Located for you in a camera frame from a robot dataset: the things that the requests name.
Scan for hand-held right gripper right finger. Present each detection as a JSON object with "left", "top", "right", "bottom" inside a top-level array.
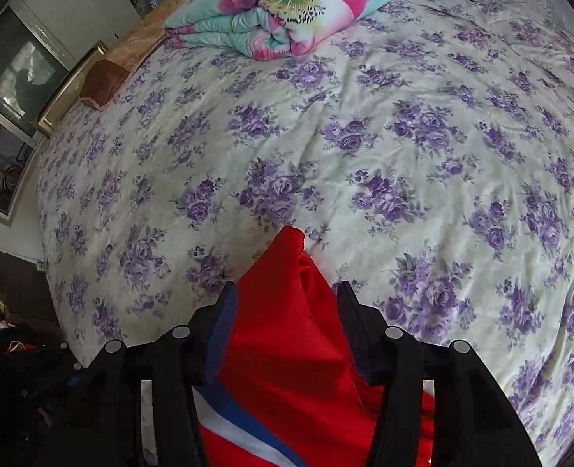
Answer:
[{"left": 336, "top": 281, "right": 543, "bottom": 467}]

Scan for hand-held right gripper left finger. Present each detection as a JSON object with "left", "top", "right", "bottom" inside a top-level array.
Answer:
[{"left": 68, "top": 280, "right": 239, "bottom": 467}]

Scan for red pants with striped sides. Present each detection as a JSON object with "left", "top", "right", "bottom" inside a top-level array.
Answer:
[{"left": 192, "top": 226, "right": 436, "bottom": 467}]

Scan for purple floral bed sheet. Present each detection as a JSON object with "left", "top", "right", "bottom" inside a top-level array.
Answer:
[{"left": 36, "top": 0, "right": 574, "bottom": 467}]

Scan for folded floral quilt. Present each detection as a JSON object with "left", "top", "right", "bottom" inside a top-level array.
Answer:
[{"left": 163, "top": 0, "right": 418, "bottom": 61}]

